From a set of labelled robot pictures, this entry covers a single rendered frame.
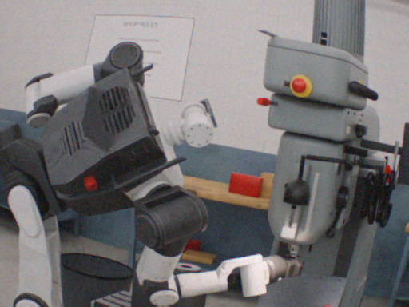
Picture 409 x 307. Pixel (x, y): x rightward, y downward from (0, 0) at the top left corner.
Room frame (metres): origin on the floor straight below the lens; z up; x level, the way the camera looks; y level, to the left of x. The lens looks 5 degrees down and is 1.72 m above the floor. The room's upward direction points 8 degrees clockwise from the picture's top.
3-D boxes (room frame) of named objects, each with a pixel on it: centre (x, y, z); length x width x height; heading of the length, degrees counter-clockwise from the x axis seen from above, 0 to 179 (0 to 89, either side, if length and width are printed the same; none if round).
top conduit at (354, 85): (2.06, -0.46, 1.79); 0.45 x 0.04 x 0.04; 158
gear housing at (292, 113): (2.12, -0.33, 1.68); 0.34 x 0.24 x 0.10; 158
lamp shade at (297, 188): (1.84, -0.25, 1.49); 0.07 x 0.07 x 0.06
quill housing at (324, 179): (2.09, -0.31, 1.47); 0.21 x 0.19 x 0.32; 68
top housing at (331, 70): (2.10, -0.32, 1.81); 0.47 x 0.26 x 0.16; 158
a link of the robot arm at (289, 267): (2.01, -0.26, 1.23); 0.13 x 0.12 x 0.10; 55
